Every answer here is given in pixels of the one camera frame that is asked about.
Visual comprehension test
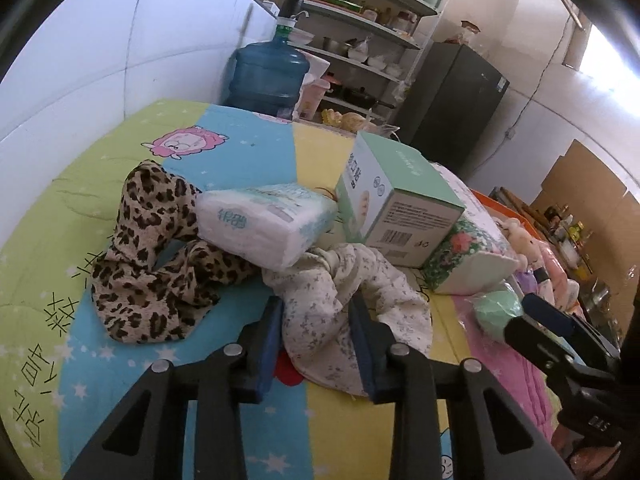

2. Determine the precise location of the dark grey fridge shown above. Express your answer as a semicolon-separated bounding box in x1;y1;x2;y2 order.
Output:
395;41;511;178

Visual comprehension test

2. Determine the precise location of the black white water pump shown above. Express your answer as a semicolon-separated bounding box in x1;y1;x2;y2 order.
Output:
277;0;307;28

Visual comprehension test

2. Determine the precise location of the cluster of condiment bottles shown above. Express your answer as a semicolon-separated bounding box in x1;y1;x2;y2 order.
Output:
545;202;591;261

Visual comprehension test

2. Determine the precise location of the grey metal shelf rack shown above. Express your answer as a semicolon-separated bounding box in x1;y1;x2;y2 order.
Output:
272;0;448;126

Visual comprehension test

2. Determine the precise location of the yellow food bundle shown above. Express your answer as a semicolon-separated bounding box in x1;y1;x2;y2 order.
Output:
320;109;371;131

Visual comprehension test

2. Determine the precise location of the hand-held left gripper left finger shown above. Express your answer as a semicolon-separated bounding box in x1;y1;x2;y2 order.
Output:
62;295;286;480

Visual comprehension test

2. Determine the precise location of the clear plastic bag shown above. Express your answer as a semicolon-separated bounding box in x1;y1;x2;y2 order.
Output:
360;110;401;137

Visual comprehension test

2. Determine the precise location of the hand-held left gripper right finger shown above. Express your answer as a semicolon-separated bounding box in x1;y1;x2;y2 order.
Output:
347;290;576;480

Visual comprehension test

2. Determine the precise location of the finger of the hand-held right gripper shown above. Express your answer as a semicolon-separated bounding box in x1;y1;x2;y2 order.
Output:
522;294;621;361
504;315;583;391

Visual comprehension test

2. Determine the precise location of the blue water jug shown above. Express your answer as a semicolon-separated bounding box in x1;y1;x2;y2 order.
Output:
220;35;311;118

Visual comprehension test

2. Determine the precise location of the green white carton box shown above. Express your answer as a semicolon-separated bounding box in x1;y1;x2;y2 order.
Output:
334;131;467;268

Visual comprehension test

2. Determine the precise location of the small bright window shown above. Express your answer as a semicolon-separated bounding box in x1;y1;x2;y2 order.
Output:
562;10;608;73

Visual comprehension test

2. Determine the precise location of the leopard print cloth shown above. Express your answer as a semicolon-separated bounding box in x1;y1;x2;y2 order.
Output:
91;160;261;345

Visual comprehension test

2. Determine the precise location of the plush doll purple dress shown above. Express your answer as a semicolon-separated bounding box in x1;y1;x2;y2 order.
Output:
500;216;551;301

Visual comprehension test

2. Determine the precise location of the floral tissue box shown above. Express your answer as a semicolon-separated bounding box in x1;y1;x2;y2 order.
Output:
420;162;521;296

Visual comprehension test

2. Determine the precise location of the white soft tissue pack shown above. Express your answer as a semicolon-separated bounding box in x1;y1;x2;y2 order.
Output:
195;184;338;271

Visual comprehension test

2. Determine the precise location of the orange rimmed flat box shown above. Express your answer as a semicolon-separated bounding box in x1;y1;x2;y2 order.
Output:
467;187;586;311

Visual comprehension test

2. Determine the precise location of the brown cardboard sheet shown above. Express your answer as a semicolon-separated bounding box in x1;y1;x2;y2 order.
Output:
530;139;640;311

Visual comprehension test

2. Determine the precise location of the white floral cloth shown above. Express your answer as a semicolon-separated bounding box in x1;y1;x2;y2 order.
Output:
262;242;433;396

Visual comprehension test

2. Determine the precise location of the mint green makeup sponge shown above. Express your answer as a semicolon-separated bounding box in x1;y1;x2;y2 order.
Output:
472;290;525;343

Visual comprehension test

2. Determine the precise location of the black frying pan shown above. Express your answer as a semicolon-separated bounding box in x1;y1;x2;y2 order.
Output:
342;87;396;111

